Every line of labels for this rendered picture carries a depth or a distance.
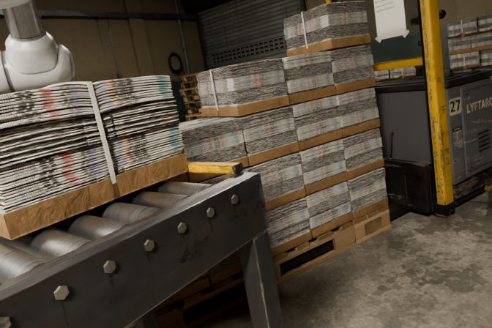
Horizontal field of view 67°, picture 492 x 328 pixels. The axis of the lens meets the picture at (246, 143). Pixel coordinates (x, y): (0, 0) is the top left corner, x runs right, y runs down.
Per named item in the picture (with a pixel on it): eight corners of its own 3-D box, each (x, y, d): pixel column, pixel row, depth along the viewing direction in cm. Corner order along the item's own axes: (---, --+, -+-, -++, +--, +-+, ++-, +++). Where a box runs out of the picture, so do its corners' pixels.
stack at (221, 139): (129, 307, 183) (89, 141, 169) (311, 227, 239) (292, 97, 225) (152, 349, 150) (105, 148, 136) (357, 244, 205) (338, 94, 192)
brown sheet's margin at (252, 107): (201, 116, 195) (200, 108, 195) (247, 106, 210) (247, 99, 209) (239, 116, 163) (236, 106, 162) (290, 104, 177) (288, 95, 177)
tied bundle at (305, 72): (250, 107, 210) (243, 66, 206) (291, 98, 224) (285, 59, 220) (292, 105, 177) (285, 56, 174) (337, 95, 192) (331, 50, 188)
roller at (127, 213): (32, 198, 90) (42, 216, 92) (148, 220, 60) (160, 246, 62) (51, 187, 94) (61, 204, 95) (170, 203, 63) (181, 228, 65)
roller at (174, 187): (92, 198, 102) (107, 187, 105) (215, 216, 71) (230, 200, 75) (83, 183, 100) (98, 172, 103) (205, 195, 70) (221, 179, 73)
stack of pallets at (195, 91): (222, 123, 945) (213, 71, 924) (253, 120, 890) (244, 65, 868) (186, 134, 840) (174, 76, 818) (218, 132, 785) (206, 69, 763)
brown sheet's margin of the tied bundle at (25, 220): (39, 194, 88) (34, 176, 87) (103, 204, 69) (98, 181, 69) (-41, 220, 76) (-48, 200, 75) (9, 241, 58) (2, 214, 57)
